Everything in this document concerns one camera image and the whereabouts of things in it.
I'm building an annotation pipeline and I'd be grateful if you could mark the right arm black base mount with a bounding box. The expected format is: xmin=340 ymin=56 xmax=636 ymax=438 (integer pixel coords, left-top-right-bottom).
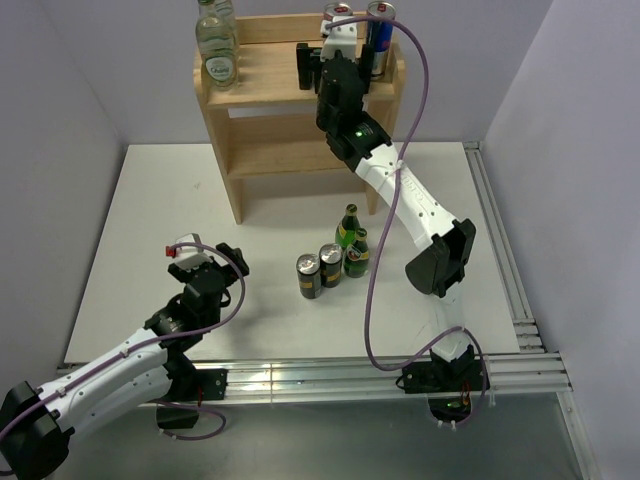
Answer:
xmin=395 ymin=345 xmax=491 ymax=426

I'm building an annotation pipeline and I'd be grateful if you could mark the black yellow can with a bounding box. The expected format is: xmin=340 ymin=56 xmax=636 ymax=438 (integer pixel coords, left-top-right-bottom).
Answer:
xmin=296 ymin=253 xmax=322 ymax=299
xmin=319 ymin=243 xmax=343 ymax=288

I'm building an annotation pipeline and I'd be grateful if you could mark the silver blue energy drink can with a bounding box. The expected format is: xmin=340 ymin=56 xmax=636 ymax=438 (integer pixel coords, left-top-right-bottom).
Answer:
xmin=366 ymin=1 xmax=396 ymax=80

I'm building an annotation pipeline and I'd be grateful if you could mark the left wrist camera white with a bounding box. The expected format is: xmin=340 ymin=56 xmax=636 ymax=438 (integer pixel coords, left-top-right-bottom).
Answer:
xmin=165 ymin=233 xmax=212 ymax=271

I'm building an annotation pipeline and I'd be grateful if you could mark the black yellow can left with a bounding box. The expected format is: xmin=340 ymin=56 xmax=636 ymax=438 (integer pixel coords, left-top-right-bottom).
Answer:
xmin=296 ymin=253 xmax=322 ymax=299

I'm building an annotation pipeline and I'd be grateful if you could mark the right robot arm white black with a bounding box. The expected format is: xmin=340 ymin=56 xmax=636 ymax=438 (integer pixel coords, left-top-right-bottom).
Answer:
xmin=296 ymin=43 xmax=479 ymax=390

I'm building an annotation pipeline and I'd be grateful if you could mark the green glass bottle front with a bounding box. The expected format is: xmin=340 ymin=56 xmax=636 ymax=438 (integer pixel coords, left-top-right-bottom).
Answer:
xmin=343 ymin=228 xmax=370 ymax=278

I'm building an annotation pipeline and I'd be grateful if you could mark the clear glass bottle front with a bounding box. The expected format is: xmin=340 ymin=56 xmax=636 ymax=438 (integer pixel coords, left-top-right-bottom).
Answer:
xmin=195 ymin=1 xmax=239 ymax=91

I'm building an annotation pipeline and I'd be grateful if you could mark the green glass bottle rear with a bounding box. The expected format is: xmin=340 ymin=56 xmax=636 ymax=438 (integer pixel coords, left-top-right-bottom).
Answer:
xmin=335 ymin=203 xmax=360 ymax=250

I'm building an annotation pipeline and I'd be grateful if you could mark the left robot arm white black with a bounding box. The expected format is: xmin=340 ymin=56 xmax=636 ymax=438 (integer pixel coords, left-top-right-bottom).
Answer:
xmin=1 ymin=235 xmax=249 ymax=479

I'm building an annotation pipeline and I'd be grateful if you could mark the clear glass bottle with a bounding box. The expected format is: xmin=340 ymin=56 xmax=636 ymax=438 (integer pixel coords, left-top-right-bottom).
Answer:
xmin=214 ymin=0 xmax=240 ymax=57
xmin=195 ymin=1 xmax=239 ymax=91

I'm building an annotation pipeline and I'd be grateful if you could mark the green glass bottle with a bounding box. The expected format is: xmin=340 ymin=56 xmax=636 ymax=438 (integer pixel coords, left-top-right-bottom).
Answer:
xmin=343 ymin=228 xmax=370 ymax=278
xmin=335 ymin=203 xmax=360 ymax=250

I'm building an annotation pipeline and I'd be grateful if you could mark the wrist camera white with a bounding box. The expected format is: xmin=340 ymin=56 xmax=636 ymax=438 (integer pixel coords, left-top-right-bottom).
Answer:
xmin=165 ymin=233 xmax=212 ymax=271
xmin=320 ymin=20 xmax=358 ymax=62

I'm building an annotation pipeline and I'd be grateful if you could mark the aluminium rail frame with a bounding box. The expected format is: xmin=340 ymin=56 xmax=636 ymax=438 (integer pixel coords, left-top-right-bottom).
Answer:
xmin=54 ymin=140 xmax=601 ymax=480

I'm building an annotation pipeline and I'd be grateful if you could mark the clear glass bottle rear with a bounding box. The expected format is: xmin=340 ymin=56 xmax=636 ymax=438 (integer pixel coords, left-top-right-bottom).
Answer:
xmin=214 ymin=0 xmax=240 ymax=57

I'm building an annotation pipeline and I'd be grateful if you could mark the black yellow can right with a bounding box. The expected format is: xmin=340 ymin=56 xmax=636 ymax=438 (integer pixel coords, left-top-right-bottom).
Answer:
xmin=319 ymin=243 xmax=343 ymax=288

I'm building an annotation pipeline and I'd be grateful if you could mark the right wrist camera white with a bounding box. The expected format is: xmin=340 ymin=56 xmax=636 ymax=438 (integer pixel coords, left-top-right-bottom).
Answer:
xmin=320 ymin=20 xmax=358 ymax=62

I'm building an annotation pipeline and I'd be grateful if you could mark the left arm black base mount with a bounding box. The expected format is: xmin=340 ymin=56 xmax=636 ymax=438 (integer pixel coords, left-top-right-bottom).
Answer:
xmin=155 ymin=368 xmax=229 ymax=441

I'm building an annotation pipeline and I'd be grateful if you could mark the wooden two-tier shelf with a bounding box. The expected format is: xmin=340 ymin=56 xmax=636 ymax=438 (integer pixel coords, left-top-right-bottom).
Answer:
xmin=193 ymin=13 xmax=405 ymax=223

